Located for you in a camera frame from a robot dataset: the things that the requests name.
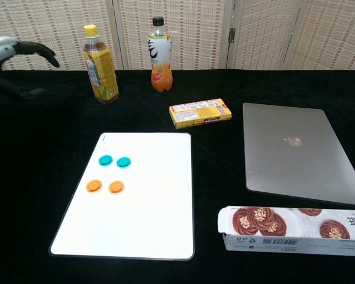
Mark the black velvet tablecloth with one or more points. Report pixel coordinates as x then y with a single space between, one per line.
32 133

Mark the white magnetic board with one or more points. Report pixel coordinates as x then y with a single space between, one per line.
142 219

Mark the silver closed laptop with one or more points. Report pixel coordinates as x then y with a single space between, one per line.
290 165

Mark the yellow label tea bottle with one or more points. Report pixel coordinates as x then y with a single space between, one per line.
102 74

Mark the woven folding screen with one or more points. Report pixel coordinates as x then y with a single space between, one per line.
195 29

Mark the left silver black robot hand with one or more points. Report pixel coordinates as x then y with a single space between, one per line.
0 50

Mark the orange round magnet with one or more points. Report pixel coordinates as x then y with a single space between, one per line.
94 186
116 187

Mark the yellow cardboard box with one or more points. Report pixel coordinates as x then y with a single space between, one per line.
199 114

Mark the long baking paper box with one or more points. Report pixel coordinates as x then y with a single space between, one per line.
284 225

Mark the orange drink bottle black cap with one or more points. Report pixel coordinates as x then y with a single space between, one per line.
160 53

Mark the metal screen hinge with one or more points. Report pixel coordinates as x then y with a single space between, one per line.
231 35

